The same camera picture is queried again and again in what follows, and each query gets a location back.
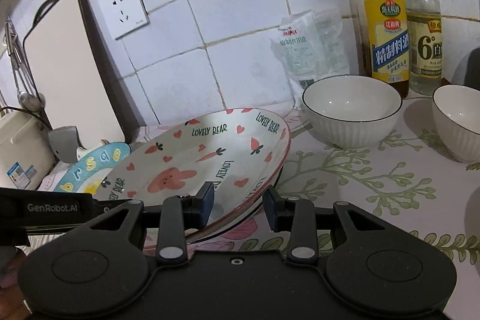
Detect white cutting board dark frame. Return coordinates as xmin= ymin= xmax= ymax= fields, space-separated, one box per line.
xmin=22 ymin=0 xmax=142 ymax=147

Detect cleaver with floral handle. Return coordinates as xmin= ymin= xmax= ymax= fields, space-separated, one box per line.
xmin=47 ymin=125 xmax=130 ymax=164

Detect white plate dark rim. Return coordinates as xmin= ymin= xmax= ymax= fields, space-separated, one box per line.
xmin=184 ymin=170 xmax=280 ymax=246

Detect white kitchen appliance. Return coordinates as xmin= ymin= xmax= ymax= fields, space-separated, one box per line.
xmin=0 ymin=109 xmax=58 ymax=192

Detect pink bear print plate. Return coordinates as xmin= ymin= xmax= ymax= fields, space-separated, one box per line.
xmin=92 ymin=107 xmax=292 ymax=242

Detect cooking wine bottle yellow label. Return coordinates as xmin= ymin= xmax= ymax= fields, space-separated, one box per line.
xmin=349 ymin=0 xmax=410 ymax=99

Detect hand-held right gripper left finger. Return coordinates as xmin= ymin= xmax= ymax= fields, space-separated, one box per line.
xmin=86 ymin=181 xmax=216 ymax=267

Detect floral tablecloth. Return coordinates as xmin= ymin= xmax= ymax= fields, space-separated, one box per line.
xmin=19 ymin=95 xmax=480 ymax=268

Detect dark bulky object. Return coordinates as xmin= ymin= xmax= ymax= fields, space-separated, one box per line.
xmin=448 ymin=46 xmax=480 ymax=89

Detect clear plastic salt bag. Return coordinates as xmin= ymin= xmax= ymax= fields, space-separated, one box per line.
xmin=269 ymin=10 xmax=320 ymax=111
xmin=313 ymin=8 xmax=352 ymax=81

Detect blue plate yellow letters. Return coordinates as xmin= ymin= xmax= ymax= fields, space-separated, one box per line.
xmin=52 ymin=142 xmax=130 ymax=195

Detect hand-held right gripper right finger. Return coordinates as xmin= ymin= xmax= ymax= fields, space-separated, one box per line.
xmin=263 ymin=186 xmax=383 ymax=265

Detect hanging metal spoon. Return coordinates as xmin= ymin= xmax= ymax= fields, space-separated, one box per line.
xmin=4 ymin=18 xmax=46 ymax=111

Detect white wall socket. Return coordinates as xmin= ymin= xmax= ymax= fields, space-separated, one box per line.
xmin=98 ymin=0 xmax=151 ymax=40

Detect clear vinegar bottle yellow cap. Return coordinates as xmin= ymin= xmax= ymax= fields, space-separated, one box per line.
xmin=403 ymin=0 xmax=444 ymax=96

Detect white ribbed bowl dark rim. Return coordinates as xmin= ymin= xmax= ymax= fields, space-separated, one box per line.
xmin=302 ymin=74 xmax=403 ymax=149
xmin=431 ymin=85 xmax=480 ymax=164

